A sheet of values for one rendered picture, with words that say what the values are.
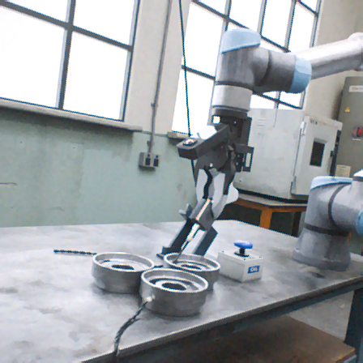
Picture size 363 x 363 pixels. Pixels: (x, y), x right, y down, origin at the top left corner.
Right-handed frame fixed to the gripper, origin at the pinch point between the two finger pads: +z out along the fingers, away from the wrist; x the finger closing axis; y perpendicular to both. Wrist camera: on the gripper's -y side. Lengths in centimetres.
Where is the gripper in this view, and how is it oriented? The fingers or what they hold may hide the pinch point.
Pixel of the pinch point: (207, 210)
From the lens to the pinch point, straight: 83.2
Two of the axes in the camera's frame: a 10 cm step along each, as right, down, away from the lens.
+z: -1.5, 9.9, 0.9
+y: 7.2, 0.4, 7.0
